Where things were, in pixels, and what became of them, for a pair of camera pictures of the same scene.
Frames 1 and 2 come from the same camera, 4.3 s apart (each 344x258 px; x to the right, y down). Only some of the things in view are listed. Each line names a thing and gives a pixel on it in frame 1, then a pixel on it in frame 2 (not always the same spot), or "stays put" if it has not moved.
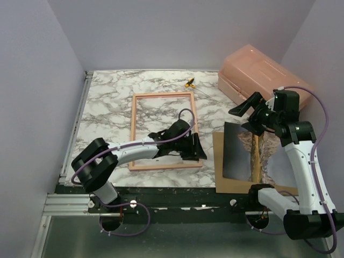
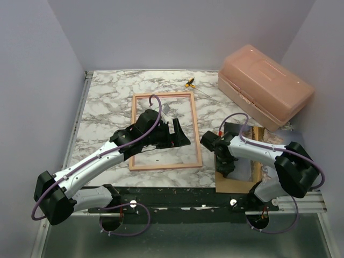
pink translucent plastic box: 251,70 stays put
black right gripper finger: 253,128 to 226,172
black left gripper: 195,152 to 176,140
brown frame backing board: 223,185 stays put
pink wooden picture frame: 133,130 stays put
